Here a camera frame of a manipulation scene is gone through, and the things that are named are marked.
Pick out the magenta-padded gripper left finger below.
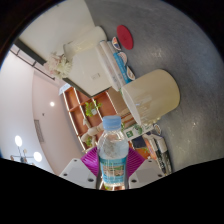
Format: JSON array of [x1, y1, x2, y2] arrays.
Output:
[[59, 146, 100, 190]]

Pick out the dark curtain rail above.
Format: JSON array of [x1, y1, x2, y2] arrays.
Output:
[[9, 46, 56, 80]]

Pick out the ceiling air vent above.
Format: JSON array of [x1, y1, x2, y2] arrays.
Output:
[[33, 119, 45, 144]]

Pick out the white tissue packs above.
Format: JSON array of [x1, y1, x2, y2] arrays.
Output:
[[96, 39, 133, 92]]

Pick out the white wall switch plate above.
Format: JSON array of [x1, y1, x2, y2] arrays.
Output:
[[89, 72, 101, 81]]

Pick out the flat round red coaster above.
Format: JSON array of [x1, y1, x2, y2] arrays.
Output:
[[116, 24, 135, 51]]

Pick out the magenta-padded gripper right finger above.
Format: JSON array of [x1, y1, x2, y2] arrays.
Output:
[[127, 146, 167, 190]]

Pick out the tall green white carton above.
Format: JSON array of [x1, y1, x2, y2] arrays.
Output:
[[123, 123, 155, 140]]

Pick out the cream ceramic mug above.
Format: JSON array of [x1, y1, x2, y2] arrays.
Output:
[[120, 68, 181, 127]]

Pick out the clear blue-capped water bottle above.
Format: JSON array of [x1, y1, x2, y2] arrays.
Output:
[[96, 115, 130, 192]]

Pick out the white ceramic vase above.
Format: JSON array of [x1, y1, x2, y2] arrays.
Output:
[[63, 25, 108, 61]]

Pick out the ceiling lamp with round lights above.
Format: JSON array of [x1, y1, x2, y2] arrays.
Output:
[[9, 134, 44, 164]]

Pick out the small painted seashell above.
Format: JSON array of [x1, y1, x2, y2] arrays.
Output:
[[117, 51, 129, 65], [125, 65, 136, 82], [111, 35, 122, 52], [152, 123, 162, 136]]

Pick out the wooden shelf unit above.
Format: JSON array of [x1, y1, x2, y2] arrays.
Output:
[[62, 85, 151, 160]]

